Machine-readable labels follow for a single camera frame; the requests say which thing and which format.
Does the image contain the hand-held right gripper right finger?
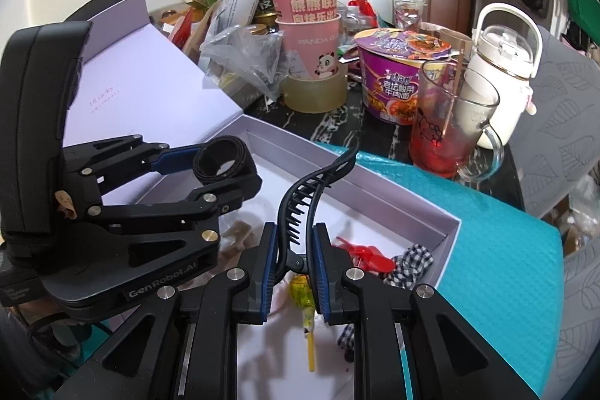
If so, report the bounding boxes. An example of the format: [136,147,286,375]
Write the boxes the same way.
[312,222,545,400]

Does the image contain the gingham bow hair clip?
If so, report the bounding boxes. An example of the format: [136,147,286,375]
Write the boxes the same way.
[337,243,434,361]

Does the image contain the white kettle pot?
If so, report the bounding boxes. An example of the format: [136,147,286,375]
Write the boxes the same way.
[462,4,545,150]

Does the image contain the grey leaf chair cover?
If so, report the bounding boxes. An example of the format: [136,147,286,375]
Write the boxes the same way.
[508,25,600,218]
[558,236,600,363]

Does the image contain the red fan hair clip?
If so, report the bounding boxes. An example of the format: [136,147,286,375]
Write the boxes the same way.
[335,236,397,283]

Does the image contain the clear bag with contents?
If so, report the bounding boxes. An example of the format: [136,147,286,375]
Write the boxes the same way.
[199,25,287,101]

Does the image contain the large green tote bag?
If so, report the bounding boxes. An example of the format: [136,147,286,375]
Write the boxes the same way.
[562,0,600,40]

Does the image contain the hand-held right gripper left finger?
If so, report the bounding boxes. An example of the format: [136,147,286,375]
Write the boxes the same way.
[51,222,277,400]

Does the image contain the black claw hair clip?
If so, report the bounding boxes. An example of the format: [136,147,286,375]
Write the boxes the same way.
[278,149,359,276]

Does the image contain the red snack wrapper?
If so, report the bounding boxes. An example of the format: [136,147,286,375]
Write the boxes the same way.
[347,0,378,19]

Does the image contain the pink panda paper cup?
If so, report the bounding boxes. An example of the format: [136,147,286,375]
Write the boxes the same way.
[276,13,343,82]

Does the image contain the purple instant noodle bowl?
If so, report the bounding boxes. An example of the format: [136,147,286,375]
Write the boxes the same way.
[352,27,453,126]

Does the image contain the yellow lollipop hair clip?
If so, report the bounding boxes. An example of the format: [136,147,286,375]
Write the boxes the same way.
[288,273,317,373]

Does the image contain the black round hair band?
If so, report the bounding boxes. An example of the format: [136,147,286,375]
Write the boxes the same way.
[192,136,258,185]

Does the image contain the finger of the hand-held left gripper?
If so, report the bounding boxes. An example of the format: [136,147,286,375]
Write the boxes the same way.
[61,134,212,195]
[88,172,263,268]

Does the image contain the glass mug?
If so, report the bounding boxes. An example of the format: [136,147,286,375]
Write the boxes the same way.
[409,60,504,183]

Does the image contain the clear tape roll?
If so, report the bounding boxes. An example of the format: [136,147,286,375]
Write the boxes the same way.
[281,63,350,114]

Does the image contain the lavender gift box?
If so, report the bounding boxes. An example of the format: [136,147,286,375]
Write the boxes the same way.
[61,0,462,400]

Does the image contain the small printed glass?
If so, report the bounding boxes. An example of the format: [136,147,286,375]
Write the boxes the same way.
[391,0,427,30]

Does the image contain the beige claw hair clip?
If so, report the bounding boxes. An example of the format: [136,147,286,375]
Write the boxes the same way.
[220,219,256,262]

